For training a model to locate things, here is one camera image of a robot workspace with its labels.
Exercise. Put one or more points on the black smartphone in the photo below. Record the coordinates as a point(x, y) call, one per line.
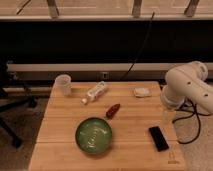
point(158, 138)

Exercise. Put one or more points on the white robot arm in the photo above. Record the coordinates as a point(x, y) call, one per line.
point(186, 82)

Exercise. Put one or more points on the red chili pepper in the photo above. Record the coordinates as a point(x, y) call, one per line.
point(112, 111)

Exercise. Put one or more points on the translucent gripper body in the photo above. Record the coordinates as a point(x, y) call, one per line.
point(168, 115)

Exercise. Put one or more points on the clear plastic cup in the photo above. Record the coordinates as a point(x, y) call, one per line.
point(63, 83)

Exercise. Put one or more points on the clear plastic bottle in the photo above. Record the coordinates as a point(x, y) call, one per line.
point(96, 91)

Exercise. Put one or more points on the white sponge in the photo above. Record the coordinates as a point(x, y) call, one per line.
point(142, 92)

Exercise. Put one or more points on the green ceramic bowl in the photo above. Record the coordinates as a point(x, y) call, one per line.
point(93, 136)

